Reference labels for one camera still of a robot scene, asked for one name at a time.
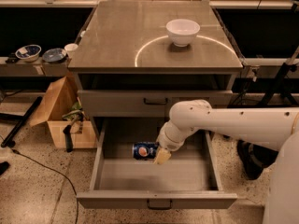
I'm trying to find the open cardboard box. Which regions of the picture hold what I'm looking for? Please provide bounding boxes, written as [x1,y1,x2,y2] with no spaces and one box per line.
[29,77,96,148]

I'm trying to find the black handled tool in box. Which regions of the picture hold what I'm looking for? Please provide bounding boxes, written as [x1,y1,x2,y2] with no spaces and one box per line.
[63,115,81,152]

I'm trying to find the black top drawer handle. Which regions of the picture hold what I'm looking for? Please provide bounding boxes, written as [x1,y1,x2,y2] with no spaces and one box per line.
[143,98,168,105]

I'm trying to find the black cables behind cabinet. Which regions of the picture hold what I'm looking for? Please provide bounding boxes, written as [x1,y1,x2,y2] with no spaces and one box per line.
[227,77,260,108]

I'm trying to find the black pole on floor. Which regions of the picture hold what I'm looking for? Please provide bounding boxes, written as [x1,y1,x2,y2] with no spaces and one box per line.
[0,96,42,147]

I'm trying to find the low grey shelf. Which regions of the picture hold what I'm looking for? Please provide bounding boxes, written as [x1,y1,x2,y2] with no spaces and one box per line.
[0,57,68,77]

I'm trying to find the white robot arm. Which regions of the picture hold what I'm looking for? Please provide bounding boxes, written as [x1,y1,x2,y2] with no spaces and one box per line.
[154,100,299,224]

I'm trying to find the grey drawer cabinet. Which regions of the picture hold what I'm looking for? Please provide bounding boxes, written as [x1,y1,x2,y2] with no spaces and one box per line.
[67,0,244,141]

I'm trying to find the black middle drawer handle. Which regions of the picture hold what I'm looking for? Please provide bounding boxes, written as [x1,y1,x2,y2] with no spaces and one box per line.
[147,200,173,210]

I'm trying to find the closed grey top drawer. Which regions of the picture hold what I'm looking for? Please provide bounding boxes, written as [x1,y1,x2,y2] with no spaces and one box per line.
[78,90,233,118]

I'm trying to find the black floor cable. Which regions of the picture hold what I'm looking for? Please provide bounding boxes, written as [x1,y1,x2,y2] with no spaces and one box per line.
[10,148,79,224]

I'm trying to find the white bowl on counter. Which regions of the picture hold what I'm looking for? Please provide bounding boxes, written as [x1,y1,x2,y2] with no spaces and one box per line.
[166,19,200,47]

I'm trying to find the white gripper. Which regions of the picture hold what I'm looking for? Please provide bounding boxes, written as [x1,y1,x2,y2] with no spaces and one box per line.
[153,121,187,165]

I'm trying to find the open grey middle drawer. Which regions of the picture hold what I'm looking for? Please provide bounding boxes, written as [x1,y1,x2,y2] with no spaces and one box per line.
[77,118,237,209]

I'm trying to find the small white cup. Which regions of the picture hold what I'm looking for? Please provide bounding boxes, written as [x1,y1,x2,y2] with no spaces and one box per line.
[64,43,78,58]

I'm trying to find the blue grey plate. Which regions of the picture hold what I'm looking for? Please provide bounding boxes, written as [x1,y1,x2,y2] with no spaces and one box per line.
[42,48,67,63]

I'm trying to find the person's black boot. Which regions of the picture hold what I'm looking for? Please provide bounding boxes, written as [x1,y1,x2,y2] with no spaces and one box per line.
[237,140,278,180]

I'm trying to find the black drawer handle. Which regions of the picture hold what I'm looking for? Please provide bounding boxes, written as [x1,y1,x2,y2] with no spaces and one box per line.
[147,200,173,210]
[143,98,168,105]

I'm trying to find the blue pepsi can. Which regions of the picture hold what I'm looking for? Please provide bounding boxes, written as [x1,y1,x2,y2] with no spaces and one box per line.
[132,142,159,160]

